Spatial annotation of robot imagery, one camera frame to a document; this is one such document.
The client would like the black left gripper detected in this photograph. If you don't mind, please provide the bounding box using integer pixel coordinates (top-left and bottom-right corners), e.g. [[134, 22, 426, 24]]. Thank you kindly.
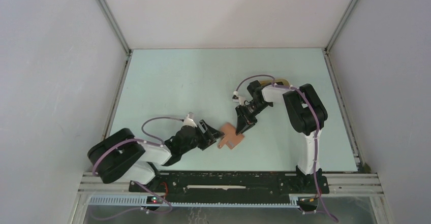
[[180, 119, 224, 154]]

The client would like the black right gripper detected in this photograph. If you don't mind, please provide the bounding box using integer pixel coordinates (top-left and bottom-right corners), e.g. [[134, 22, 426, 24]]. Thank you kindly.
[[236, 100, 271, 134]]

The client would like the orange leather card holder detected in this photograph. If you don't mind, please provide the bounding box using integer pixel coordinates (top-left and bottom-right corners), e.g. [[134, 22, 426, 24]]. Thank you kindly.
[[217, 122, 244, 150]]

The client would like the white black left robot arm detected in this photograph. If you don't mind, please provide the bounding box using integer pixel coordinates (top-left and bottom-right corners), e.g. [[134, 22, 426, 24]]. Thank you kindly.
[[87, 117, 225, 192]]

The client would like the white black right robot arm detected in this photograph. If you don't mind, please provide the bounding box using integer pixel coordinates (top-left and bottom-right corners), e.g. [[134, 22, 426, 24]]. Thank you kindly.
[[232, 80, 328, 193]]

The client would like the beige oval tray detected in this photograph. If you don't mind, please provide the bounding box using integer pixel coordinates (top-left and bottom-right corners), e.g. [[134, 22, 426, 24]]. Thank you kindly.
[[259, 78, 290, 86]]

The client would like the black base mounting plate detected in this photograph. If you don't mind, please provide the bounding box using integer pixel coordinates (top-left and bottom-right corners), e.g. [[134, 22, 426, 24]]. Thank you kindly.
[[146, 170, 330, 205]]

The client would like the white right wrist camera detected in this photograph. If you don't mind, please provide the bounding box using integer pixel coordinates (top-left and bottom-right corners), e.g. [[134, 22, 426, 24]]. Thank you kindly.
[[232, 90, 246, 105]]

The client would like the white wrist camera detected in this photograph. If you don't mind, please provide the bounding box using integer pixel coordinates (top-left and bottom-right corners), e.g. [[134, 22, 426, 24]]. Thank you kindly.
[[182, 112, 197, 127], [232, 90, 246, 105]]

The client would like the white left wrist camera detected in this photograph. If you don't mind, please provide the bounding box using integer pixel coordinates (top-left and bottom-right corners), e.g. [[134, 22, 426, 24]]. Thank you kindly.
[[182, 112, 197, 127]]

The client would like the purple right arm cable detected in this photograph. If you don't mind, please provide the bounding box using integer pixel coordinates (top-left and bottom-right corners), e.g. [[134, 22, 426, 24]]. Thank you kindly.
[[234, 75, 339, 223]]

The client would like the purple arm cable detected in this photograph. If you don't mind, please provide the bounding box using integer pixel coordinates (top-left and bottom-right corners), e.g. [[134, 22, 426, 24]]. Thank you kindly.
[[91, 116, 186, 177], [234, 75, 339, 223]]

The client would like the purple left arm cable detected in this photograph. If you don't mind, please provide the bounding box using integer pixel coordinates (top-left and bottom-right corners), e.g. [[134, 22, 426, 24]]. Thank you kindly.
[[91, 116, 186, 177]]

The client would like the white cable duct strip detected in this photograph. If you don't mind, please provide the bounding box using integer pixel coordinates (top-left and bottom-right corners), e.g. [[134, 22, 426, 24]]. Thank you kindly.
[[88, 195, 300, 208]]

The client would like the aluminium frame rail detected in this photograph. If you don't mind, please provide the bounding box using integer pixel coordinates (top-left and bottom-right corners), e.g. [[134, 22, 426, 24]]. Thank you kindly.
[[85, 0, 132, 56]]

